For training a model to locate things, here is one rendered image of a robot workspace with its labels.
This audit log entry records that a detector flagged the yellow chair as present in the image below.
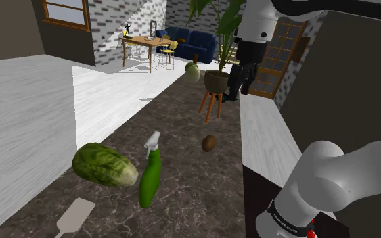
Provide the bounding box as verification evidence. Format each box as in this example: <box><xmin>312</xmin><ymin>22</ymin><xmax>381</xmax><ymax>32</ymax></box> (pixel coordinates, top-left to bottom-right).
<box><xmin>158</xmin><ymin>40</ymin><xmax>179</xmax><ymax>71</ymax></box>

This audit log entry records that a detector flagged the green spray bottle white nozzle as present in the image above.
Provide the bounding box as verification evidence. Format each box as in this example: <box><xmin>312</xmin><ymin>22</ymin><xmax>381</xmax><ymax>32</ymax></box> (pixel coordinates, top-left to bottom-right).
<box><xmin>138</xmin><ymin>130</ymin><xmax>163</xmax><ymax>209</ymax></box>

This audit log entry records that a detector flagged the grey spatula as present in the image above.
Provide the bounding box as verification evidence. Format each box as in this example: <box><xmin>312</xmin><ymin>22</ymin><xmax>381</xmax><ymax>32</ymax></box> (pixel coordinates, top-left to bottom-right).
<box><xmin>53</xmin><ymin>197</ymin><xmax>96</xmax><ymax>238</ymax></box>

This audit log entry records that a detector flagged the green lettuce head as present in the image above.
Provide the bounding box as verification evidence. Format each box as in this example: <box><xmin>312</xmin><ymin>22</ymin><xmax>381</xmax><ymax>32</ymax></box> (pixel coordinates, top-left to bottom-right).
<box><xmin>71</xmin><ymin>142</ymin><xmax>139</xmax><ymax>188</ymax></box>

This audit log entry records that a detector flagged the green round bottle brown stopper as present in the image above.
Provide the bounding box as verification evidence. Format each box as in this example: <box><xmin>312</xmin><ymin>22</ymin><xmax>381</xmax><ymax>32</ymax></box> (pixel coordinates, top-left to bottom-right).
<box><xmin>184</xmin><ymin>54</ymin><xmax>201</xmax><ymax>85</ymax></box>

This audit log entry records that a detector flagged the wooden lattice door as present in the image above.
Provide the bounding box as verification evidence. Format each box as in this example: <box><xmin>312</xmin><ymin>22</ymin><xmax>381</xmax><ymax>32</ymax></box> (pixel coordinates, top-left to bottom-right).
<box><xmin>248</xmin><ymin>17</ymin><xmax>309</xmax><ymax>100</ymax></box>

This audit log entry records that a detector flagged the blue sofa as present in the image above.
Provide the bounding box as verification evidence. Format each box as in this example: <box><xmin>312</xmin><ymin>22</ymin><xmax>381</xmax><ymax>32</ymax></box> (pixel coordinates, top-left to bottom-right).
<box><xmin>156</xmin><ymin>26</ymin><xmax>219</xmax><ymax>65</ymax></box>

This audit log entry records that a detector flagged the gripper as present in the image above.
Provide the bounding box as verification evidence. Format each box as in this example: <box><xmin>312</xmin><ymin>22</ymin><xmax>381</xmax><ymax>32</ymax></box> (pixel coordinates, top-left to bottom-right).
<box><xmin>227</xmin><ymin>40</ymin><xmax>267</xmax><ymax>102</ymax></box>

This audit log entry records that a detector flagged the wooden framed window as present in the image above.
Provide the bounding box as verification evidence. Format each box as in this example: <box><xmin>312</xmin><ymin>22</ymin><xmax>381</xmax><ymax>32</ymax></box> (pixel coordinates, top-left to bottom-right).
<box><xmin>41</xmin><ymin>0</ymin><xmax>91</xmax><ymax>33</ymax></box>

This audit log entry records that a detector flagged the potted plant on wooden stand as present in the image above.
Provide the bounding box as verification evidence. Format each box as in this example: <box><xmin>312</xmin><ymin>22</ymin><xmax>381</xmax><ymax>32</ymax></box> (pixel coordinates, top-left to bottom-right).
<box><xmin>185</xmin><ymin>0</ymin><xmax>248</xmax><ymax>124</ymax></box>

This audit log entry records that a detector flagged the brown kiwi fruit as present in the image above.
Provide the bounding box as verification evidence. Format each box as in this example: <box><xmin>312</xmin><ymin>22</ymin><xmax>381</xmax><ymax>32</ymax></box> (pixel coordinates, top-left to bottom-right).
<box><xmin>201</xmin><ymin>134</ymin><xmax>218</xmax><ymax>153</ymax></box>

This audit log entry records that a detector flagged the wooden dining table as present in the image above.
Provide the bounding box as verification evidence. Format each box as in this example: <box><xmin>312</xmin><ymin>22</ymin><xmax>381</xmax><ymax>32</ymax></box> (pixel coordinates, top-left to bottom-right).
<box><xmin>118</xmin><ymin>20</ymin><xmax>174</xmax><ymax>74</ymax></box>

